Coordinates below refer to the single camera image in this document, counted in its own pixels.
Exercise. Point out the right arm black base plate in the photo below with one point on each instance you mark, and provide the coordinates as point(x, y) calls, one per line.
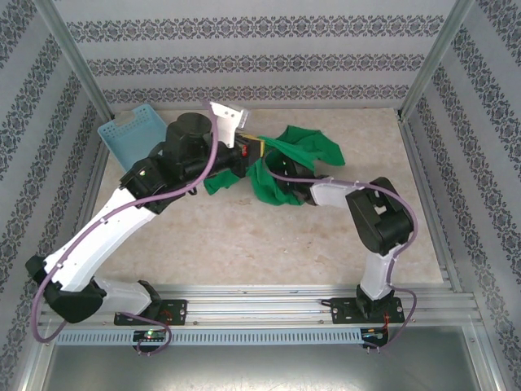
point(346, 311)

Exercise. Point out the light blue perforated plastic basket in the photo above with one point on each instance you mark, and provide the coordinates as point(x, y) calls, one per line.
point(130, 136)

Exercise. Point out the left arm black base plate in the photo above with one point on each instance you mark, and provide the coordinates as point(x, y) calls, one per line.
point(175, 313)

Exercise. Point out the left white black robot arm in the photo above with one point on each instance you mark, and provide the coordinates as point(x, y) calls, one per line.
point(102, 232)

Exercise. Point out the small controller board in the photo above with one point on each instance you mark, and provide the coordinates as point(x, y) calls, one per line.
point(374, 334)
point(150, 335)

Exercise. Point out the green t-shirt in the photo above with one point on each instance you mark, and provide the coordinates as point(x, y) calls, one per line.
point(313, 148)

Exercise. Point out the aluminium side rail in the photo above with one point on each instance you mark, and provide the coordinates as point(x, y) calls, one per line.
point(431, 212)
point(91, 191)

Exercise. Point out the aluminium mounting rail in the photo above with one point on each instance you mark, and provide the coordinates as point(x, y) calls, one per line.
point(252, 303)

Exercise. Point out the grey metal sheet panel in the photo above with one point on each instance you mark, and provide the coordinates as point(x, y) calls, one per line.
point(264, 368)

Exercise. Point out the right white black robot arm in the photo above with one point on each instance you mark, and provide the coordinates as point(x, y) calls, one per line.
point(378, 277)

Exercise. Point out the aluminium frame post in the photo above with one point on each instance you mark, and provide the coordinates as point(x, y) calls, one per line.
point(435, 61)
point(77, 61)

